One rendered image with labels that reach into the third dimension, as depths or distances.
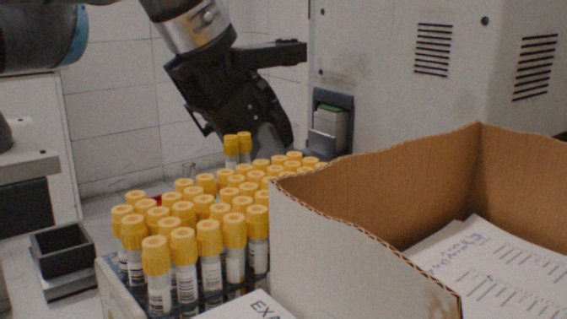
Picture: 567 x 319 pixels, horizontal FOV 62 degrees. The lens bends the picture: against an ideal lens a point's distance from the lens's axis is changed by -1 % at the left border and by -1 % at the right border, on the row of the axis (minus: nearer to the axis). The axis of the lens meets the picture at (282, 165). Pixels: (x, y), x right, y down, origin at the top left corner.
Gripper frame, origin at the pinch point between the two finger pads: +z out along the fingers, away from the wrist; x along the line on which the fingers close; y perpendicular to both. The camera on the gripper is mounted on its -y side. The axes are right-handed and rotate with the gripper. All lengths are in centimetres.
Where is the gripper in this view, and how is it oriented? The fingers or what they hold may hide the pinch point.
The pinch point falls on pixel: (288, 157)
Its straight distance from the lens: 63.9
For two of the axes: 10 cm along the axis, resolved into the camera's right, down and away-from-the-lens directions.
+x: 6.0, 2.8, -7.5
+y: -6.9, 6.5, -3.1
